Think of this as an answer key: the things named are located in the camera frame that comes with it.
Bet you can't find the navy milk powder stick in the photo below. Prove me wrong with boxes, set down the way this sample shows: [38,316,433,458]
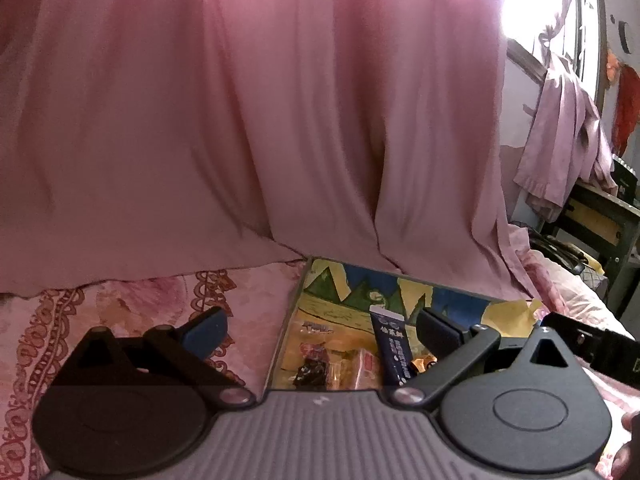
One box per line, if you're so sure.
[369,306,418,387]

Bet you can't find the person's right hand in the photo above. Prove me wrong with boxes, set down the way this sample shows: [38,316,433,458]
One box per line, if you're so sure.
[611,412,640,480]

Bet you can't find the gold snack packet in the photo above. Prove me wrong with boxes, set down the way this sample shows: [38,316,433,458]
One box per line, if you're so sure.
[411,352,437,374]

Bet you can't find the orange rice cracker packet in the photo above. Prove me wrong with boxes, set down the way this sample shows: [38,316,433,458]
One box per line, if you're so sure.
[326,348,383,390]

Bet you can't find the colourful cardboard tray box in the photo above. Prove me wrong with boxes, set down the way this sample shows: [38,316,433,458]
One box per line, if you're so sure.
[267,258,548,391]

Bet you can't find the dark dried fruit packet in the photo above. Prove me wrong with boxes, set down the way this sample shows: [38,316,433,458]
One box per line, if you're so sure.
[293,344,330,391]

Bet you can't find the dark wooden side table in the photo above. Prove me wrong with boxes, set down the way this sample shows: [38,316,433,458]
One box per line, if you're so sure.
[541,156,639,318]

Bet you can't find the pink floral bedsheet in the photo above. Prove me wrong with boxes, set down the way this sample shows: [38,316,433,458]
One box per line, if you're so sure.
[0,238,640,480]

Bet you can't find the tied pink curtain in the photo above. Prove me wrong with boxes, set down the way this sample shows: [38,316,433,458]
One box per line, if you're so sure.
[514,0,617,222]

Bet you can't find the red hanging decoration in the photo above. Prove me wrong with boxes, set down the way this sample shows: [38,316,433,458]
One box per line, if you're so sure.
[606,49,640,157]

